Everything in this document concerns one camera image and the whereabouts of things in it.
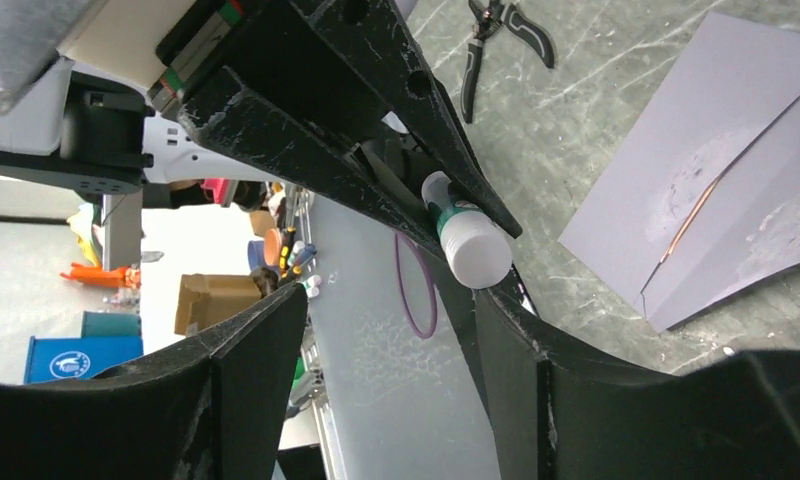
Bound grey envelope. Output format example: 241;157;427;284
560;12;800;331

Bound cardboard box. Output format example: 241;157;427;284
174;274;264;336

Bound orange toy object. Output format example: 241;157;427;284
60;263;141;289

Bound green white glue stick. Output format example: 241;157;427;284
421;171;513;290

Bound purple loop cable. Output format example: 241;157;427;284
393;230;439;341

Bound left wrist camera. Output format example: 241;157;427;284
0;1;245;114

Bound blue recycling bin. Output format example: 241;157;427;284
23;336;143;384

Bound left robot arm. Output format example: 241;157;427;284
0;1;522;255

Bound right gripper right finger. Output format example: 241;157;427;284
475;290;800;479

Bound black pliers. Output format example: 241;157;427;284
459;0;557;125

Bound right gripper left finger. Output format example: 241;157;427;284
0;284;308;479

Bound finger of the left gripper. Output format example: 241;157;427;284
177;67;444;260
240;0;525;240

